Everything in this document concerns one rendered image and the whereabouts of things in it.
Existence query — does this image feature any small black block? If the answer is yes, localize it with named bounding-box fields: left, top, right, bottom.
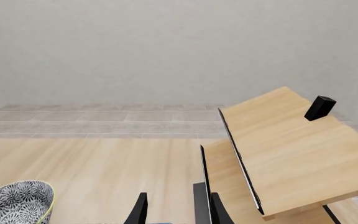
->
left=303, top=95, right=337, bottom=121

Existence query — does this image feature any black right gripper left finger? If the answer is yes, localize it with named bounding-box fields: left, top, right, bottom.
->
left=125, top=192, right=149, bottom=224

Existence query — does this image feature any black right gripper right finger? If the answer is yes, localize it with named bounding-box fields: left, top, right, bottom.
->
left=211, top=192, right=230, bottom=224

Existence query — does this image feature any black white patterned bowl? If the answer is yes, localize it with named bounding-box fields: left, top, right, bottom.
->
left=0, top=179, right=57, bottom=224

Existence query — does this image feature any pale wooden drawer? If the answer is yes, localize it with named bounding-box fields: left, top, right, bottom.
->
left=193, top=139, right=262, bottom=224

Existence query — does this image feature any pale wooden cabinet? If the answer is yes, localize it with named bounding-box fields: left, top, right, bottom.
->
left=217, top=86, right=358, bottom=224

